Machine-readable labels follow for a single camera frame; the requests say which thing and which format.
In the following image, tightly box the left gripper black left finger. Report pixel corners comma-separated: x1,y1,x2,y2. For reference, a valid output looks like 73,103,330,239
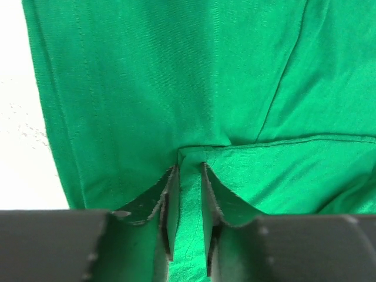
113,165,180,281

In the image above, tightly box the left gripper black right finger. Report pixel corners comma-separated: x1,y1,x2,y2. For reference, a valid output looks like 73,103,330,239
200,162,264,281

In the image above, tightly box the green t-shirt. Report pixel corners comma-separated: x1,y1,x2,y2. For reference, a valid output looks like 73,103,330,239
22,1,375,281

